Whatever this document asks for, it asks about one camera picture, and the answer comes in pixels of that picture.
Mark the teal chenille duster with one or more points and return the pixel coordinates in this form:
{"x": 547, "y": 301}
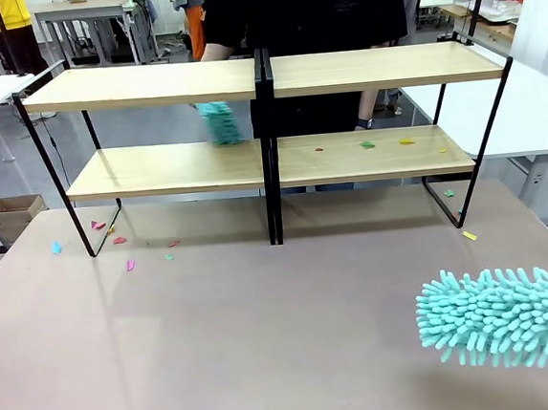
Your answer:
{"x": 221, "y": 123}
{"x": 505, "y": 321}

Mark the person left forearm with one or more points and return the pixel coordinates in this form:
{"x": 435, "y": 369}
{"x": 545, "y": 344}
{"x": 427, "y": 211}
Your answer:
{"x": 368, "y": 105}

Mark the person right forearm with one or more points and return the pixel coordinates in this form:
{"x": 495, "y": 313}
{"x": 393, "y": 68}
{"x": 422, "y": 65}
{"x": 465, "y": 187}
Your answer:
{"x": 217, "y": 52}

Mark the black wrist watch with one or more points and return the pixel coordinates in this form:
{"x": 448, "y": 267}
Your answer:
{"x": 365, "y": 123}

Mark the pink paper scrap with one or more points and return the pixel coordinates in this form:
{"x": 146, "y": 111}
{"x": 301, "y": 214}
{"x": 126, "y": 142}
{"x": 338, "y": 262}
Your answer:
{"x": 130, "y": 264}
{"x": 97, "y": 224}

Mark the bystander orange trousers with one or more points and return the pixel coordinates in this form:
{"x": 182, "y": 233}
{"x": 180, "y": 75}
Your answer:
{"x": 196, "y": 29}

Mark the person torso black shirt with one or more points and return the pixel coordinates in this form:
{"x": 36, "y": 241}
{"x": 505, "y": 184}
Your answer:
{"x": 305, "y": 10}

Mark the teal paper scrap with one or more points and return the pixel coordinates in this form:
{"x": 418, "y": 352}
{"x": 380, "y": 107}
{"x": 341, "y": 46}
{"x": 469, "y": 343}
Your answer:
{"x": 56, "y": 247}

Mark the cardboard box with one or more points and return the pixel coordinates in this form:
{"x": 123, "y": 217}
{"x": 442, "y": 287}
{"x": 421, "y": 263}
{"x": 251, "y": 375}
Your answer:
{"x": 16, "y": 215}

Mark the grey metal desk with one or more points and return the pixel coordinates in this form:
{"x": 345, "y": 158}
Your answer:
{"x": 94, "y": 14}

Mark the large white table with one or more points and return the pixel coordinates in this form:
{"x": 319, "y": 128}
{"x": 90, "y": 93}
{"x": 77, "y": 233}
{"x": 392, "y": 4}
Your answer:
{"x": 525, "y": 116}

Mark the wooden desk with clutter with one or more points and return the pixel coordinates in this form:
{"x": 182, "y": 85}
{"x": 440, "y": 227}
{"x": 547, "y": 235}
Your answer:
{"x": 483, "y": 19}

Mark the black stand pole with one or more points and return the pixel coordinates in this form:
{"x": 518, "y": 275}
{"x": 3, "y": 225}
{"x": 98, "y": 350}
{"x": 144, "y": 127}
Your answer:
{"x": 7, "y": 41}
{"x": 477, "y": 0}

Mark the bystander yellow jacket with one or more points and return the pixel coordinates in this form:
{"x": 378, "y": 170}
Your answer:
{"x": 14, "y": 31}

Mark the wooden two-tier shelf black frame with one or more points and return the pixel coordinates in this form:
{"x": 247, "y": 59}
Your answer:
{"x": 386, "y": 65}
{"x": 148, "y": 84}

